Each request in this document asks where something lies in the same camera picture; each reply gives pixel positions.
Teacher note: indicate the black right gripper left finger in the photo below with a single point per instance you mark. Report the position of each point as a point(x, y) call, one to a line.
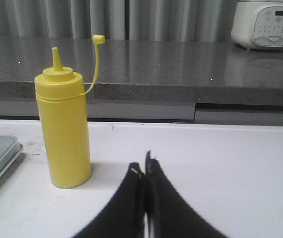
point(123, 215)

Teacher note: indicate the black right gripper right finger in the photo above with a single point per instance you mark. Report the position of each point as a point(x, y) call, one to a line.
point(168, 214)

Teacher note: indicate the yellow squeeze bottle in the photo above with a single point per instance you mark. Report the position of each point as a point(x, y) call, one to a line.
point(62, 107)

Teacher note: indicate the grey stone counter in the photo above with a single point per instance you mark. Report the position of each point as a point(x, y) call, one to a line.
point(181, 82)

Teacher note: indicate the white rice cooker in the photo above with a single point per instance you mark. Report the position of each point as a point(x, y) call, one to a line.
point(258, 24)

